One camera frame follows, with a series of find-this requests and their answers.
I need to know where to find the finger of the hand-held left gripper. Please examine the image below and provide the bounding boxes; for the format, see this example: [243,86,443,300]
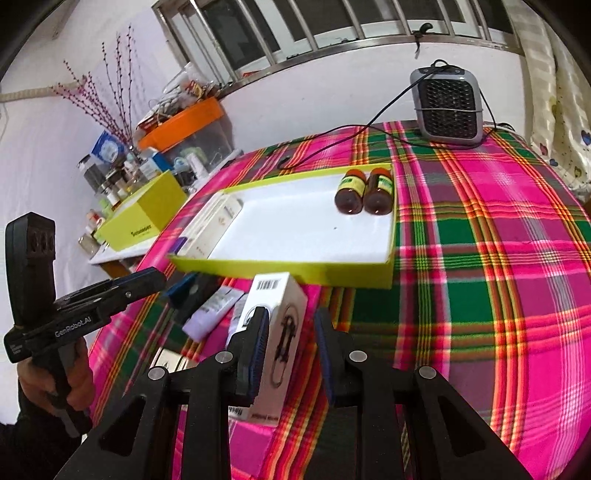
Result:
[108,267,161,288]
[104,271,168,308]

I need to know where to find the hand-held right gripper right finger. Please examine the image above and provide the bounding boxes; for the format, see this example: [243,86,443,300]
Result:
[315,308,532,480]

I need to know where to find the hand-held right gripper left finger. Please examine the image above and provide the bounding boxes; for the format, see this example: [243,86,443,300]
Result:
[53,308,270,480]

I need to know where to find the white carabiner picture box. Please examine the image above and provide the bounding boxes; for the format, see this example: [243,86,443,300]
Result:
[226,272,308,425]

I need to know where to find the blue charger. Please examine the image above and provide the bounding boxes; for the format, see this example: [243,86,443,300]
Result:
[166,272,200,308]

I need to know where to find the black power bank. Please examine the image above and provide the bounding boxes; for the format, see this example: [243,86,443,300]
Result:
[178,276,223,324]

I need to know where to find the long white purple box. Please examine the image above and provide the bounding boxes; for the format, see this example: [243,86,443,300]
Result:
[175,194,225,257]

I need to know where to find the long cream box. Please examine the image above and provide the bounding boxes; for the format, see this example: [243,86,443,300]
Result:
[196,196,244,259]

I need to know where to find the yellow-green shallow tray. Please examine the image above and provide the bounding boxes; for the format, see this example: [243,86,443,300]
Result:
[167,162,397,289]

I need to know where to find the brown bottle yellow label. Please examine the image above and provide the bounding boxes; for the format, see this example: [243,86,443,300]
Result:
[365,168,395,216]
[335,169,368,214]

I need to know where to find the person's left forearm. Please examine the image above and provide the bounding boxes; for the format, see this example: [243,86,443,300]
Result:
[0,388,93,480]

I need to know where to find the person's left hand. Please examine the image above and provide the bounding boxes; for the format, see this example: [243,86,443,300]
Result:
[17,339,95,437]

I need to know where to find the white side shelf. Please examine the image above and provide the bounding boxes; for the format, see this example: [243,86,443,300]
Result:
[88,150,243,278]

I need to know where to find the lavender cosmetic tube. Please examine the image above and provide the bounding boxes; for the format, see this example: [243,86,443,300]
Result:
[225,295,252,347]
[182,286,246,343]

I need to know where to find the yellow-green deep box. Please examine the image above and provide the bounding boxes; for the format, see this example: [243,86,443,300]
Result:
[95,170,188,252]

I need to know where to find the cluster of cosmetic jars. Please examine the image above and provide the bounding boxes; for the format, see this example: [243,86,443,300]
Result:
[76,157,153,257]

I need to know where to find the white blue carton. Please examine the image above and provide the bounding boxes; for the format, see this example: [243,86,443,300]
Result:
[139,150,169,178]

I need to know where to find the dark glass jar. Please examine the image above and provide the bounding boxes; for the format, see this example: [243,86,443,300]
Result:
[78,154,105,192]

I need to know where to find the blue packet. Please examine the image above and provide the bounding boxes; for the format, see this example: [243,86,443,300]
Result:
[90,131,127,164]

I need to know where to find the red branches in vase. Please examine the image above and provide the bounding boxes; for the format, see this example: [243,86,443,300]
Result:
[60,28,139,153]

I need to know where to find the clear bin orange lid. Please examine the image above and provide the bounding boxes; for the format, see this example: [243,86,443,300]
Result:
[137,97,232,162]

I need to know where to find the plaid tablecloth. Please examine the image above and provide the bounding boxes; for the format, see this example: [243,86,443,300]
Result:
[88,117,591,480]

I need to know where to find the pile of assorted clutter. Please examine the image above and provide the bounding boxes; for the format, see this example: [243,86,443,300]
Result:
[136,62,222,130]

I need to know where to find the grey desk heater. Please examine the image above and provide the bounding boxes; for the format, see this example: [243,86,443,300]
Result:
[410,65,486,149]

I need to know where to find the window with steel bars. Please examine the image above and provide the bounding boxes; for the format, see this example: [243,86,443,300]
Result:
[152,0,527,86]

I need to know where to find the cream dotted curtain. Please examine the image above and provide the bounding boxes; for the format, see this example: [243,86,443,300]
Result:
[508,0,591,204]

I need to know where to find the white rope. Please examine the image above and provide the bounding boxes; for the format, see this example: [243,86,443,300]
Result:
[0,78,88,104]

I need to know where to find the black power cable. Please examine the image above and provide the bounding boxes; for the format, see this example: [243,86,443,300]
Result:
[279,60,513,169]

